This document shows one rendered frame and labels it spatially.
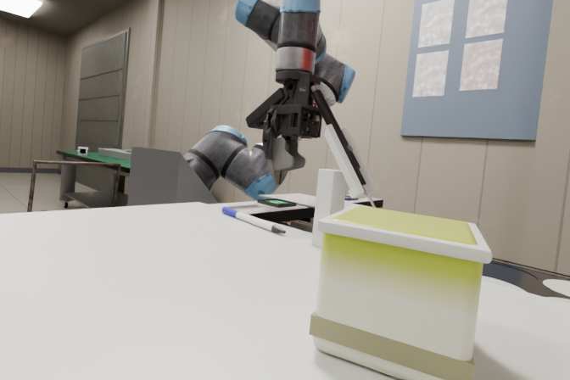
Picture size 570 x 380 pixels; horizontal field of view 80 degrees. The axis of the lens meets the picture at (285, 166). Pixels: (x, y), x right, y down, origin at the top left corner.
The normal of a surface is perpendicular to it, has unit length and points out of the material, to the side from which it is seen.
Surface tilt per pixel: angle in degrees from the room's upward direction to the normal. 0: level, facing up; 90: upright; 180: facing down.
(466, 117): 90
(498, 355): 0
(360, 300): 90
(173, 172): 90
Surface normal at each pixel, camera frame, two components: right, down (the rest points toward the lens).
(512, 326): 0.09, -1.00
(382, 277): -0.43, 0.00
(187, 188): 0.72, 0.10
